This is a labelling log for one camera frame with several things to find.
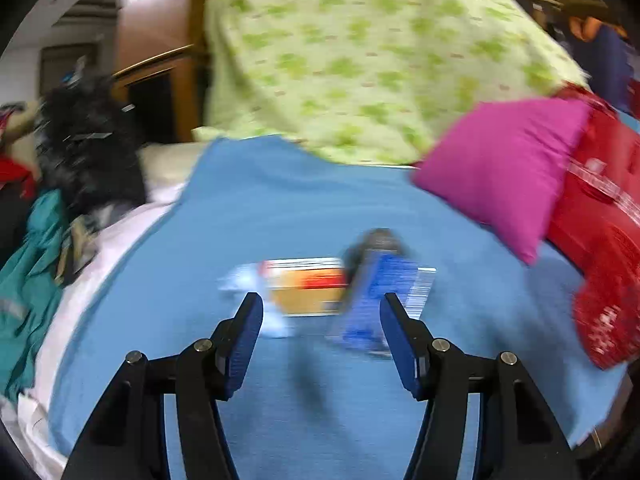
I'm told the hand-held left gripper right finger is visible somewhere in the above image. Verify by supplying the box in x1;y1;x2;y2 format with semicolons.
380;292;581;480

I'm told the blue blanket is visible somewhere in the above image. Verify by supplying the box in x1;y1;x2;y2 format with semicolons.
47;135;631;480

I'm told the patterned brown cloth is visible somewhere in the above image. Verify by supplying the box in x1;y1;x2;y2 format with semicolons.
55;220;98;286

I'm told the red shopping bag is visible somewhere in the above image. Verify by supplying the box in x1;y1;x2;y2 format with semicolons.
545;85;640;371

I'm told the blue and orange hanging garment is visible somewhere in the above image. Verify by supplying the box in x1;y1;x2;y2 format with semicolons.
567;15;633;111

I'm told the blue and white carton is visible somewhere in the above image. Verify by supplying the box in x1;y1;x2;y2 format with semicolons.
327;250;436;358

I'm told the black plastic bag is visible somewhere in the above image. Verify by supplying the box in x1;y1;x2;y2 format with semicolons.
37;75;148;216

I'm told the cream pillow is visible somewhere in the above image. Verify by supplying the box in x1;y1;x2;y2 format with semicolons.
137;140;206;191

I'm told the orange cardboard box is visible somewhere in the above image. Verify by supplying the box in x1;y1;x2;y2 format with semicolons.
260;257;351;317

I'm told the white plastic wrapper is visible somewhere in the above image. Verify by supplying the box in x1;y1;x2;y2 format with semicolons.
217;262;296;338

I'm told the green floral quilt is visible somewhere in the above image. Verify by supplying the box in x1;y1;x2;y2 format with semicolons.
192;0;591;166

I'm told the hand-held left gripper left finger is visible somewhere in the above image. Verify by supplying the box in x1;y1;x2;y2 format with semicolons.
62;291;264;480

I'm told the teal cloth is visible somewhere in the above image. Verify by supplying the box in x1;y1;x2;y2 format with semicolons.
0;187;68;401

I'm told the wooden cabinet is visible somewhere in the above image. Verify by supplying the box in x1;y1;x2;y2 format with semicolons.
112;0;221;143

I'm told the pink pillow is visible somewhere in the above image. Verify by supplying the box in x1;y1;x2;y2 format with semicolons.
412;99;593;266

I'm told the white bed sheet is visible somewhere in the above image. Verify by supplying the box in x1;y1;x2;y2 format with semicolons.
15;185;186;461

